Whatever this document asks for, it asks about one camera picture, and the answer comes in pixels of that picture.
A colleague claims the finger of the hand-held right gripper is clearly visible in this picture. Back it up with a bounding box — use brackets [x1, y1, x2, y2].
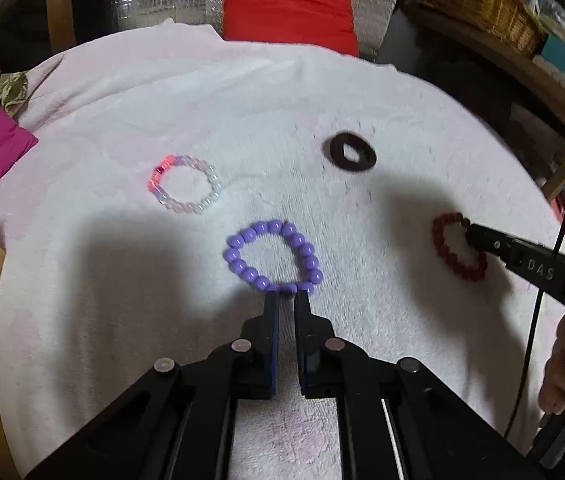
[465, 222, 514, 267]

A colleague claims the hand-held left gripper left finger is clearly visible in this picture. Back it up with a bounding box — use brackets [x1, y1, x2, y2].
[25, 291, 282, 480]

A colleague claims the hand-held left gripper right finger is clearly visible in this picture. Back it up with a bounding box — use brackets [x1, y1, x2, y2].
[294, 290, 548, 480]

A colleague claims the red bead bracelet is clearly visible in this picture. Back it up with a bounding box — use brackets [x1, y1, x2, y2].
[431, 212, 488, 282]

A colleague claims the purple bead bracelet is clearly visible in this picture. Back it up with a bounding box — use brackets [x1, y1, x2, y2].
[223, 219, 324, 296]

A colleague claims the dark ring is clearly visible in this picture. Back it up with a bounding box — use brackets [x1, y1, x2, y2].
[329, 132, 377, 172]

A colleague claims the pink clear bead bracelet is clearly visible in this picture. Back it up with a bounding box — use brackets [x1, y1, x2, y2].
[148, 155, 223, 215]

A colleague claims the pale pink embossed towel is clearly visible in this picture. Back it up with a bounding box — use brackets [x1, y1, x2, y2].
[0, 17, 565, 480]

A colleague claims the dark wooden shelf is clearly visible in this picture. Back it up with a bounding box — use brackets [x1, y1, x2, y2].
[403, 0, 565, 201]

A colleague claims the wicker basket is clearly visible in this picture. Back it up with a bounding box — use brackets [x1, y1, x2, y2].
[415, 0, 548, 57]

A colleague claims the red cushion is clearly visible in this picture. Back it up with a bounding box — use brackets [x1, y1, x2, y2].
[222, 0, 361, 57]

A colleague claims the patterned beige cloth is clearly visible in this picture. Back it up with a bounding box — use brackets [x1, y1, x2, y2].
[0, 71, 30, 121]

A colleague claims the black cable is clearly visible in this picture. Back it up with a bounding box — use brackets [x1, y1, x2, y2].
[503, 160, 565, 438]

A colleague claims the wooden chair frame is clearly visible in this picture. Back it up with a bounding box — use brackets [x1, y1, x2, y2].
[0, 0, 93, 71]

